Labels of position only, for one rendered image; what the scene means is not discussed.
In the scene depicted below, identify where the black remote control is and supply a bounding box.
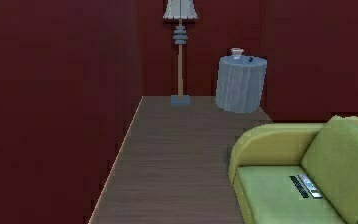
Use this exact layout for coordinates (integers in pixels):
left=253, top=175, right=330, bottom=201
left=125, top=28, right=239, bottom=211
left=288, top=175, right=311, bottom=199

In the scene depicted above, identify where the round table with blue-grey cloth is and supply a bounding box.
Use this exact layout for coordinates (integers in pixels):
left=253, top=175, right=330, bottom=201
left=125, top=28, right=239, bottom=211
left=214, top=55, right=268, bottom=114

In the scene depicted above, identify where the white bowl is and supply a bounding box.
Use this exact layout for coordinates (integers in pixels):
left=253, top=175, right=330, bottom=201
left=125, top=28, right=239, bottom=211
left=230, top=47, right=245, bottom=61

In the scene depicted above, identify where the green sofa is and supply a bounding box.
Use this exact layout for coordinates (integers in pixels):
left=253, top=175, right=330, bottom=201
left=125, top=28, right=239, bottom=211
left=228, top=114, right=358, bottom=224

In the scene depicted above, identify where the silver remote control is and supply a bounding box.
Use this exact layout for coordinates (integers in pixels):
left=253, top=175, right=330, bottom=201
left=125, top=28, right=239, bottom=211
left=297, top=173, right=324, bottom=200

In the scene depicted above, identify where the floor lamp with pale shade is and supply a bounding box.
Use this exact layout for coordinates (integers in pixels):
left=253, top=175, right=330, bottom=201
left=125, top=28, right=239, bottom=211
left=162, top=0, right=199, bottom=107

